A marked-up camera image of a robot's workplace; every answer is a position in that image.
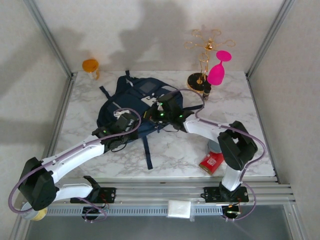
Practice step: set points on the navy blue student backpack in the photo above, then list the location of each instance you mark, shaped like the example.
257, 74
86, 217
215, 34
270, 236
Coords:
132, 95

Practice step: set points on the grey-blue pouch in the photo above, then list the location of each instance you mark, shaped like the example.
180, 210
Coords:
212, 147

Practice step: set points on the red box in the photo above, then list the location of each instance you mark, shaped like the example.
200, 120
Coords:
211, 163

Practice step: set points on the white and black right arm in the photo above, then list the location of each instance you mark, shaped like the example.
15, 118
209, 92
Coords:
205, 130

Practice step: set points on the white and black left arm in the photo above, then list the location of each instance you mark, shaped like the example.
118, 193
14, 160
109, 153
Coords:
80, 155

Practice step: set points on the small dark bottle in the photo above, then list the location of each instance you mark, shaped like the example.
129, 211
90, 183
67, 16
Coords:
206, 95

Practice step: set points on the pink wine glass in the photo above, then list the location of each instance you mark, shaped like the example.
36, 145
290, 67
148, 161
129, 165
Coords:
217, 73

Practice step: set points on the drink cup with orange lid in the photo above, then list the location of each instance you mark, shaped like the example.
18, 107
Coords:
90, 66

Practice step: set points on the white packet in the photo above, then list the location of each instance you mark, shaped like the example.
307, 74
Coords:
178, 210

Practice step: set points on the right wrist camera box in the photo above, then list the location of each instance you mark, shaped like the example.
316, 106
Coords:
160, 107

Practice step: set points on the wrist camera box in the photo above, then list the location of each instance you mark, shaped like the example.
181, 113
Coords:
160, 107
119, 114

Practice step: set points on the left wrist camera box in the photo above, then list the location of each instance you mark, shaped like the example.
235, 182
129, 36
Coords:
119, 114

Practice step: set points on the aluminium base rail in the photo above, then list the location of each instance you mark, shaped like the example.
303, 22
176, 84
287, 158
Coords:
150, 190

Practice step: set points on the aluminium frame post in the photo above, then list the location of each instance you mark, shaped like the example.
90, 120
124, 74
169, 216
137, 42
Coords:
267, 42
53, 42

